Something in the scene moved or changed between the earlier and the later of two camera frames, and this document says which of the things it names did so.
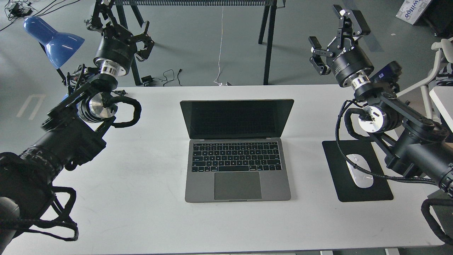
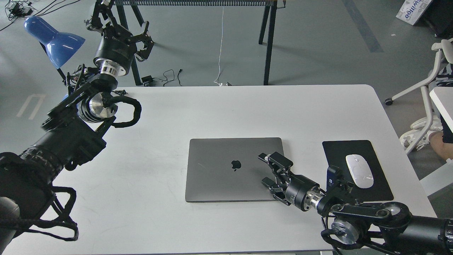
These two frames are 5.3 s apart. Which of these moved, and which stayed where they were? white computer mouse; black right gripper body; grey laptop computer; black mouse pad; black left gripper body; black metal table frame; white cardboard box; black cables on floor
Moved: grey laptop computer; black right gripper body
Stayed: black left gripper body; black metal table frame; white computer mouse; white cardboard box; black cables on floor; black mouse pad
